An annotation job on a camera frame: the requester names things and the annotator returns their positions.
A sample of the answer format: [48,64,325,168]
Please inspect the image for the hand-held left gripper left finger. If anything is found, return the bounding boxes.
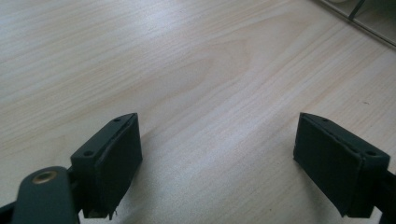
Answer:
[70,112,144,221]

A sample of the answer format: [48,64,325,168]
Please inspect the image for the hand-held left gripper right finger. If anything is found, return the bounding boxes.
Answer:
[292,112,391,219]

